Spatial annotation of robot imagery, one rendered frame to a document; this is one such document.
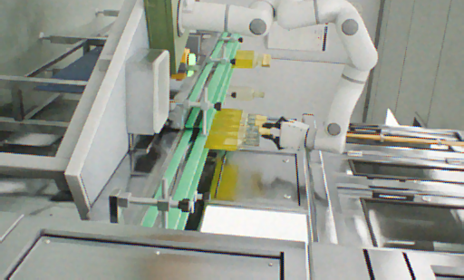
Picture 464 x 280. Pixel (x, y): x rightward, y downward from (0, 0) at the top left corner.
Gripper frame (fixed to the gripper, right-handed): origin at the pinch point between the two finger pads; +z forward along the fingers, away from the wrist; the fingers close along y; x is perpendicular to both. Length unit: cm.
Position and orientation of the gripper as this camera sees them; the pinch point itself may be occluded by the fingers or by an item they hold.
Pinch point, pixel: (267, 130)
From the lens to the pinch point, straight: 190.6
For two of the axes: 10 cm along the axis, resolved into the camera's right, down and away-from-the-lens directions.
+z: -9.4, -1.7, 3.1
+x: -3.5, 3.2, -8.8
